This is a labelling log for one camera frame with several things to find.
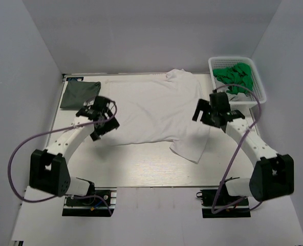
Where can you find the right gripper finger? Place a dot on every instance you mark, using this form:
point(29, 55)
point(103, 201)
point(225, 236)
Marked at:
point(202, 106)
point(207, 120)

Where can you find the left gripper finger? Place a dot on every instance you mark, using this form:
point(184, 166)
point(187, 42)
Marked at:
point(95, 135)
point(107, 126)

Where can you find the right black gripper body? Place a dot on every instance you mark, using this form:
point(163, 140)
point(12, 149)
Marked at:
point(211, 111)

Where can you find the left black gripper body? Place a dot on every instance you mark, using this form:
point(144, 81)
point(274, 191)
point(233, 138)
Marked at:
point(109, 114)

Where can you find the white t shirt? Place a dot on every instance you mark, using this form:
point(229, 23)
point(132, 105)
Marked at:
point(157, 110)

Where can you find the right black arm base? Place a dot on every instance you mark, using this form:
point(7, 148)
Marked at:
point(207, 196)

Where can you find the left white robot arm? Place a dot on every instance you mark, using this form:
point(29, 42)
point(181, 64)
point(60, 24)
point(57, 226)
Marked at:
point(49, 167)

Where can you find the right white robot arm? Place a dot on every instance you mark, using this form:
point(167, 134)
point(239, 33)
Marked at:
point(273, 173)

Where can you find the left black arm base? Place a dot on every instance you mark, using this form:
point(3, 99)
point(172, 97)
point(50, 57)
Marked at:
point(103, 202)

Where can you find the grey t shirt in basket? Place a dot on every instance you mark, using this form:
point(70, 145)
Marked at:
point(236, 94)

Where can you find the folded dark green t shirt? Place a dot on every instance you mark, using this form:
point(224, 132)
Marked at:
point(77, 92)

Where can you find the white plastic basket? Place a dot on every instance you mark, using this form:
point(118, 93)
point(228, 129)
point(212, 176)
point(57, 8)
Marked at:
point(220, 62)

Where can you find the crumpled green t shirt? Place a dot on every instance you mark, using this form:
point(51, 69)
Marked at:
point(239, 74)

